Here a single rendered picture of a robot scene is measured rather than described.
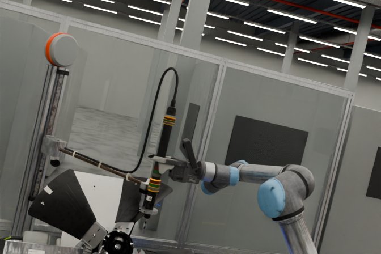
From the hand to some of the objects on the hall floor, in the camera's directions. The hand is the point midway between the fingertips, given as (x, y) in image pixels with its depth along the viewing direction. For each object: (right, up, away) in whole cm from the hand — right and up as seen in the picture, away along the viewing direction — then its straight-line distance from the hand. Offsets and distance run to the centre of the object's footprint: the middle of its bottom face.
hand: (153, 156), depth 172 cm
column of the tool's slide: (-89, -138, +49) cm, 171 cm away
